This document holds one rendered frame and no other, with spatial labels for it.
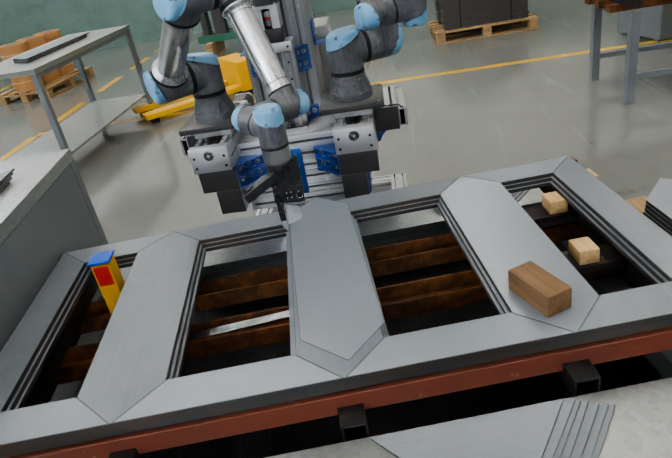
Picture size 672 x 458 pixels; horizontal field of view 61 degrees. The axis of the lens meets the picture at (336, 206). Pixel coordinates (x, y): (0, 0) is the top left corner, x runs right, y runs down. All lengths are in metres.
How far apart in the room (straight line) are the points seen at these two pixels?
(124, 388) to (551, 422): 0.81
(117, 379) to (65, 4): 11.59
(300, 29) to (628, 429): 1.59
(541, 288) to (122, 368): 0.87
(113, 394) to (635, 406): 0.98
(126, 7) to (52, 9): 1.46
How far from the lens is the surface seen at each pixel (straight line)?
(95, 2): 12.38
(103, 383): 1.30
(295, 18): 2.12
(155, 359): 1.30
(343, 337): 1.19
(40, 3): 12.86
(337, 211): 1.65
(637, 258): 1.43
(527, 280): 1.22
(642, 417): 1.19
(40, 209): 1.90
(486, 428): 1.08
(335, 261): 1.43
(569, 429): 1.11
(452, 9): 7.30
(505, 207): 1.58
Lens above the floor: 1.61
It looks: 27 degrees down
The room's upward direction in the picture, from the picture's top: 11 degrees counter-clockwise
